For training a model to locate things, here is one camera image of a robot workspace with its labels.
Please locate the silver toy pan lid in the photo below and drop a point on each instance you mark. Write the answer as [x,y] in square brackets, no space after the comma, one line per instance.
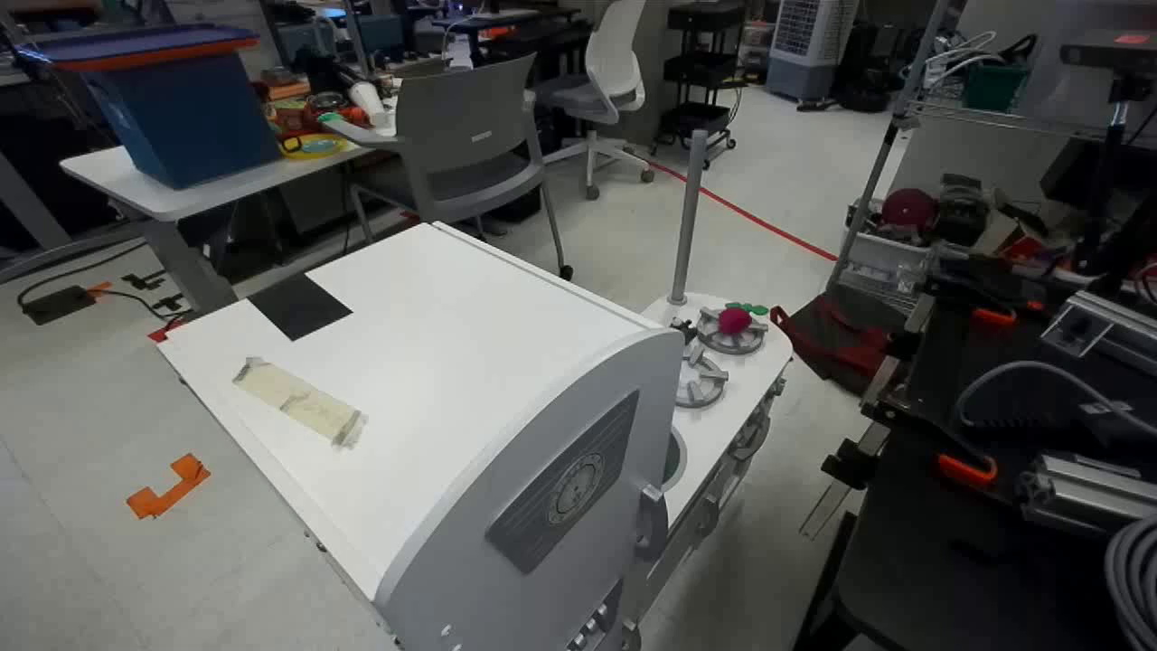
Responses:
[694,385]

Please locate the white toy kitchen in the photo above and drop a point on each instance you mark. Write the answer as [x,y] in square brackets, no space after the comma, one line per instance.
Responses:
[456,399]

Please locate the toy pot with red ball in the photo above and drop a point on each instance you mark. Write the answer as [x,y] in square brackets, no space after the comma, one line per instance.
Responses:
[732,323]

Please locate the grey stand pole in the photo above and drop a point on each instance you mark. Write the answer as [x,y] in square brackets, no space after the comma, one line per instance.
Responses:
[689,203]

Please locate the grey plastic chair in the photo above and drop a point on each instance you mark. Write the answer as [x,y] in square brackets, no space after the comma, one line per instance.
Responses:
[462,129]

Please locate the red bag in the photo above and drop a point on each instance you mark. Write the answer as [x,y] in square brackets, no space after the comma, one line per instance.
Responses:
[836,337]

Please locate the white office chair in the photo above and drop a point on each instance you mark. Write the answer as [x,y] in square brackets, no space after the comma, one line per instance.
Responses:
[615,59]

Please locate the black square patch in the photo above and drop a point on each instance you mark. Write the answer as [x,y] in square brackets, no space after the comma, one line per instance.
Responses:
[296,303]

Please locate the black shelf cart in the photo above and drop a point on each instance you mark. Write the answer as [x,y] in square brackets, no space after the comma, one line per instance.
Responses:
[706,67]

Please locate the beige tape strip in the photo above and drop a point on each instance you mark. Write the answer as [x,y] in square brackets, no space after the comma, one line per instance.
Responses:
[296,399]

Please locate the white cup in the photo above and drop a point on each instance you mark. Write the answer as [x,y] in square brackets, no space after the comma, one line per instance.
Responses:
[365,103]

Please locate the maroon round object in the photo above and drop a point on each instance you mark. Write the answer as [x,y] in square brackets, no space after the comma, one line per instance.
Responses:
[905,212]

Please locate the colourful toy pile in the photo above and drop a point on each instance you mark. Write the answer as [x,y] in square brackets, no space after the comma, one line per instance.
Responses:
[302,113]

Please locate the silver tripod stand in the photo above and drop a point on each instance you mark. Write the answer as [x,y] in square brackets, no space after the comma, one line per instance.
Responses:
[888,144]

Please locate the white air cooler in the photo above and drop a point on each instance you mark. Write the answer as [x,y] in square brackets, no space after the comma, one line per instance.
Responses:
[803,48]

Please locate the black workbench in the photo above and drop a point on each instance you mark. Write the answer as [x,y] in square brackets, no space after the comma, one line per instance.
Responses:
[961,543]

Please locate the orange floor tape marker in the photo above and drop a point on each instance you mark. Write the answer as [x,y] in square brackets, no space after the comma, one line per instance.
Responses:
[167,490]

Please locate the blue storage bin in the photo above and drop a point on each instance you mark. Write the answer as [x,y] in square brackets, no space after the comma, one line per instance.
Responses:
[183,113]

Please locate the white work table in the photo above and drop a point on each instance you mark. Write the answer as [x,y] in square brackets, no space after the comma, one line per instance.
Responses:
[147,182]

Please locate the green bin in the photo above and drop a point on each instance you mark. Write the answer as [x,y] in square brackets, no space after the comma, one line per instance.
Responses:
[996,83]

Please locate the black power adapter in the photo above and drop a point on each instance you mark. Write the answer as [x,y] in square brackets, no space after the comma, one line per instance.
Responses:
[55,303]

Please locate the aluminium extrusion bar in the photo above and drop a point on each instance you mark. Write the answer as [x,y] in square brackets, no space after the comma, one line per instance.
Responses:
[1090,490]

